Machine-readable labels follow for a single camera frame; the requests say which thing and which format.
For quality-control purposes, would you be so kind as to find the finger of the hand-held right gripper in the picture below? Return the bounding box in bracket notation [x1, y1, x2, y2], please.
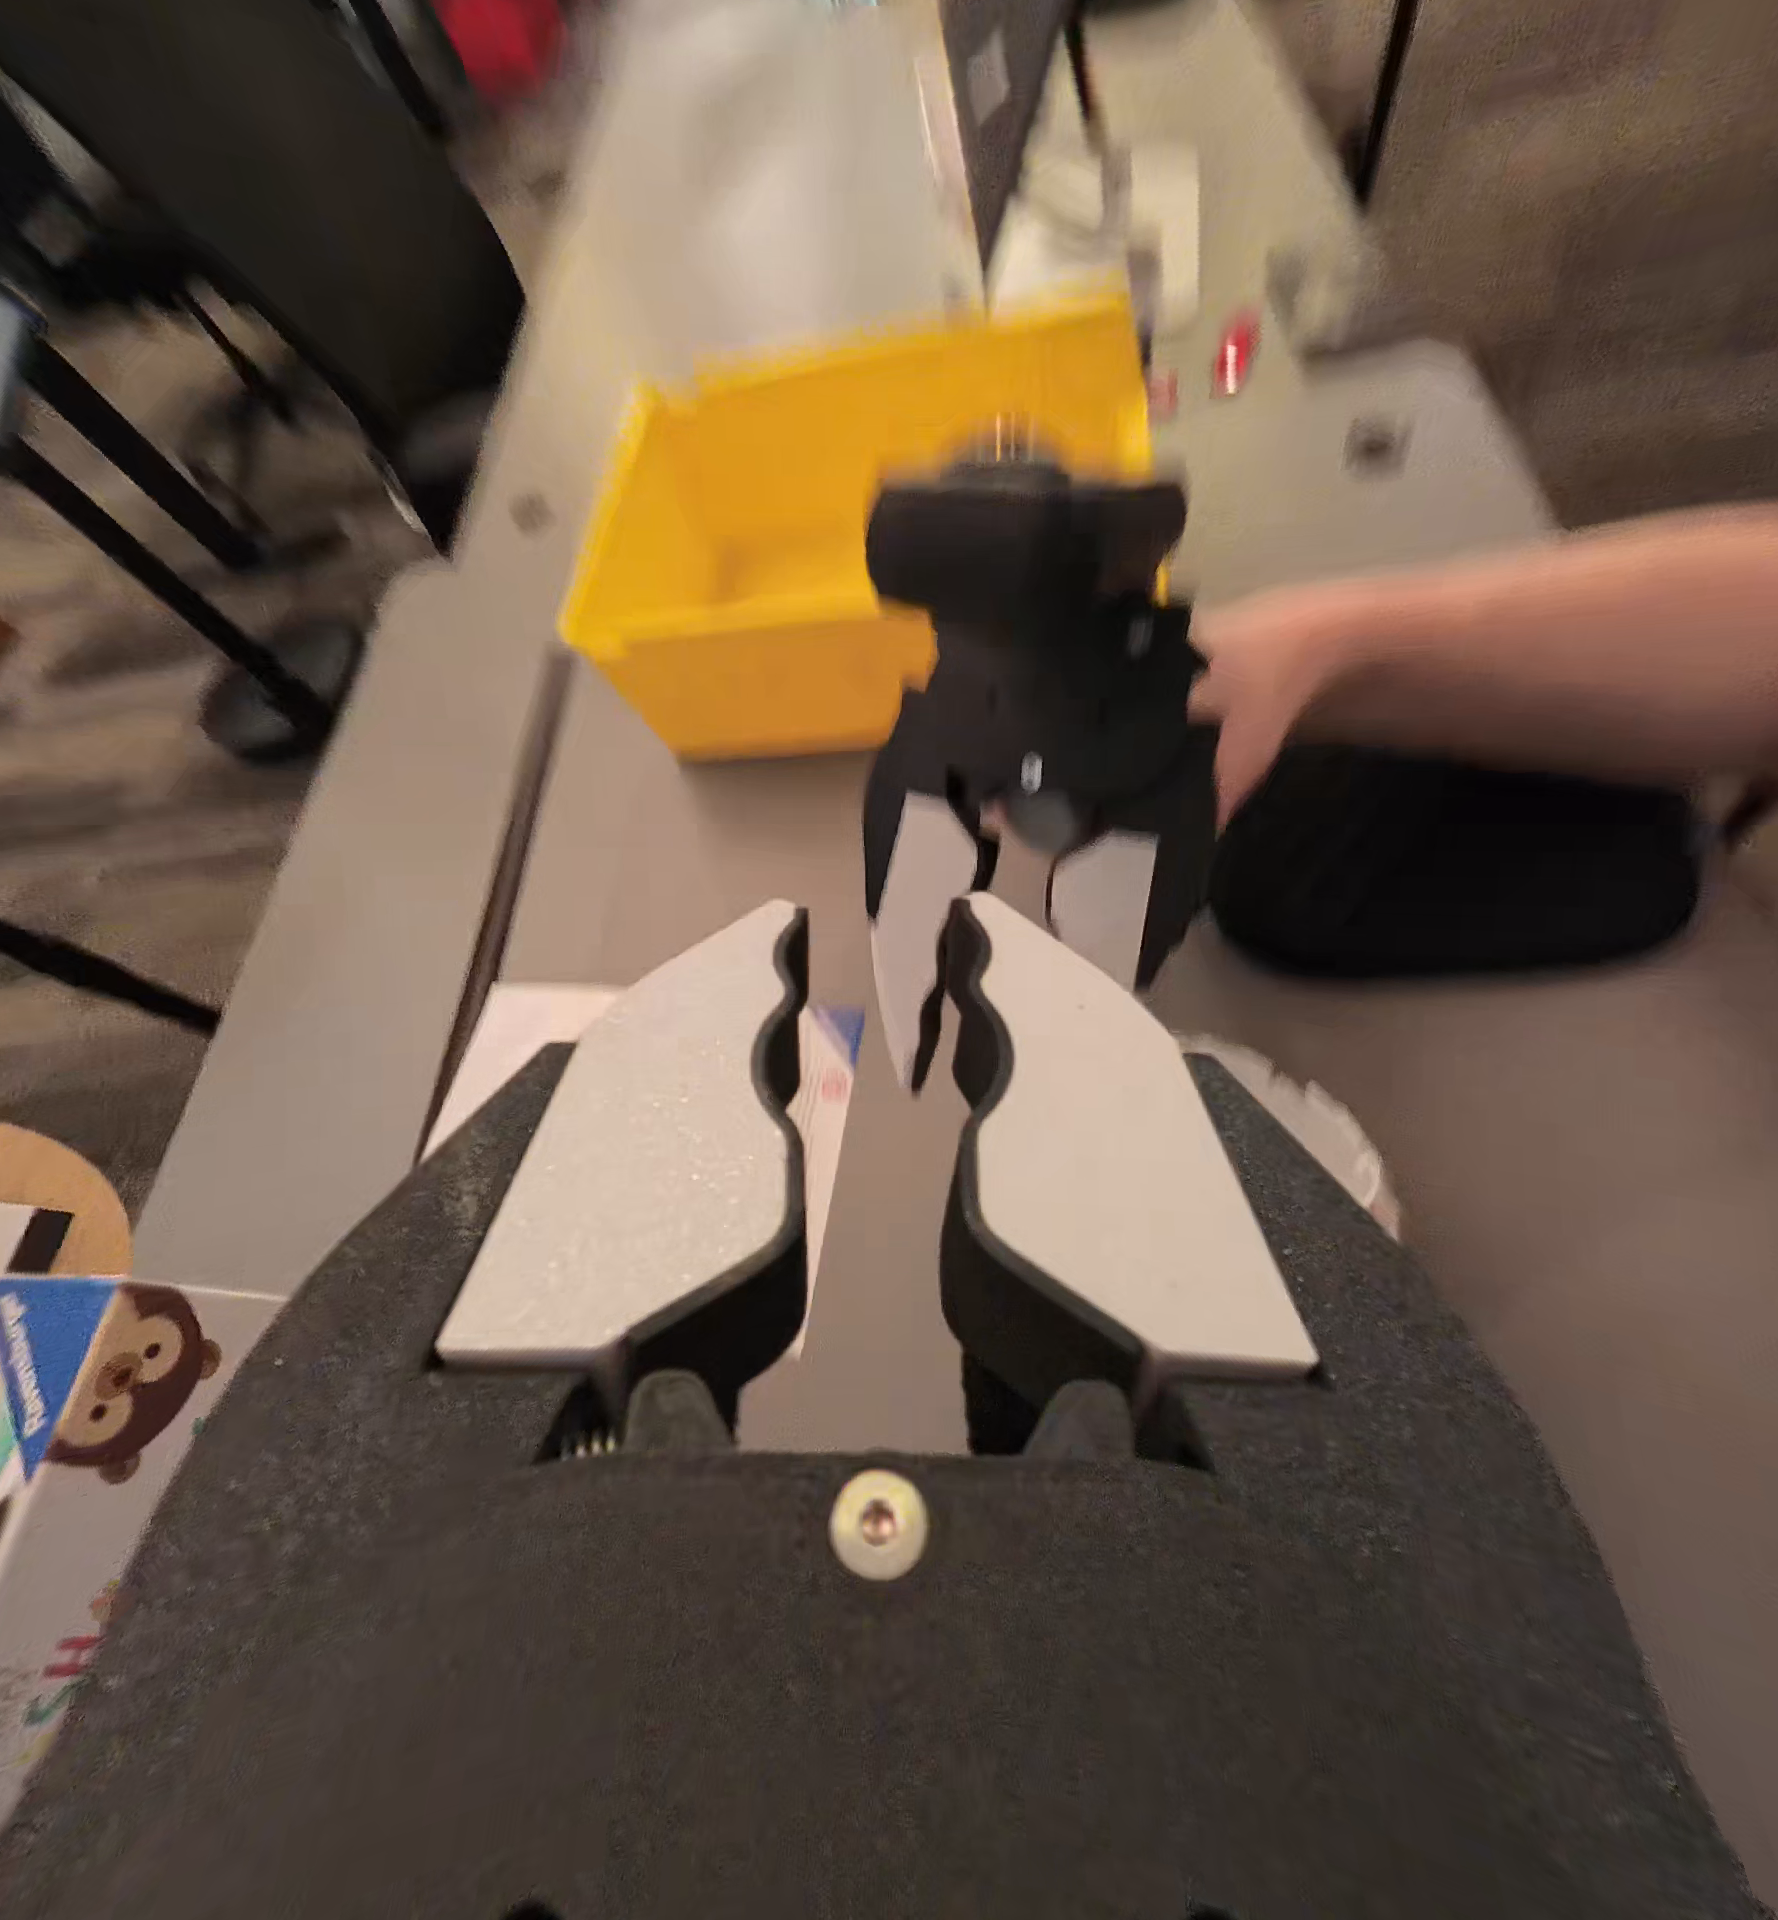
[868, 792, 1006, 1096]
[1051, 831, 1167, 996]

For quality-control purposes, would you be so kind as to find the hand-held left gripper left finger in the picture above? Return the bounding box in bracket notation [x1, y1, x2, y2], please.
[434, 898, 815, 1377]

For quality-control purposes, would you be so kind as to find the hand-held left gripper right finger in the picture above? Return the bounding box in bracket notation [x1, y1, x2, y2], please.
[937, 893, 1324, 1386]

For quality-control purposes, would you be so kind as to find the half-built colourful puzzle ball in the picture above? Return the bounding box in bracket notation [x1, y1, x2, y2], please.
[1172, 1032, 1404, 1244]

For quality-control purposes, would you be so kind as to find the colourful puzzle box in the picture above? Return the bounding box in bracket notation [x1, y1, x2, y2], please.
[0, 1275, 291, 1869]

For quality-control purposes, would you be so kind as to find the person's right hand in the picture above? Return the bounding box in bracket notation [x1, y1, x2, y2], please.
[1187, 588, 1375, 830]

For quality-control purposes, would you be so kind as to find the folded paper instruction leaflet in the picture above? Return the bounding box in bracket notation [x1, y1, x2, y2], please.
[422, 981, 872, 1358]

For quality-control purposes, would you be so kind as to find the yellow plastic bin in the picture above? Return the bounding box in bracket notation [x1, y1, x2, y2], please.
[556, 293, 1181, 764]

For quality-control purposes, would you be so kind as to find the black padded wrist rest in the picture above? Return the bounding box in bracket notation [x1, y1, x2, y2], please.
[1208, 741, 1705, 981]

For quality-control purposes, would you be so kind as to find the wooden board with instruction sheet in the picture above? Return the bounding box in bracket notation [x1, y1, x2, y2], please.
[0, 1107, 135, 1321]

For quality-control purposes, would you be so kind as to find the black office chair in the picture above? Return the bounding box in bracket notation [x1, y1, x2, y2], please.
[0, 0, 531, 767]

